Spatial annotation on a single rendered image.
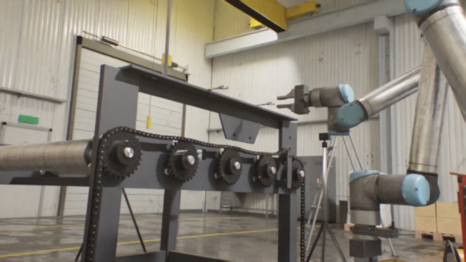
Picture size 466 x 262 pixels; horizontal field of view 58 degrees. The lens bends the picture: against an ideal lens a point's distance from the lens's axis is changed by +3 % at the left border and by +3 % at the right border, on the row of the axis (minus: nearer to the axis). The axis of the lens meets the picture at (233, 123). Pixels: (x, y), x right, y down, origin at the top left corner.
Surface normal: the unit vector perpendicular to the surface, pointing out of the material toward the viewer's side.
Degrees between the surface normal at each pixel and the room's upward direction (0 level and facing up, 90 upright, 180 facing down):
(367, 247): 90
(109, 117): 90
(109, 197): 90
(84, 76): 90
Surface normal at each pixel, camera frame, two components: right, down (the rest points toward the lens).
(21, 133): 0.79, -0.07
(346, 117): -0.08, -0.11
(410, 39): -0.62, -0.15
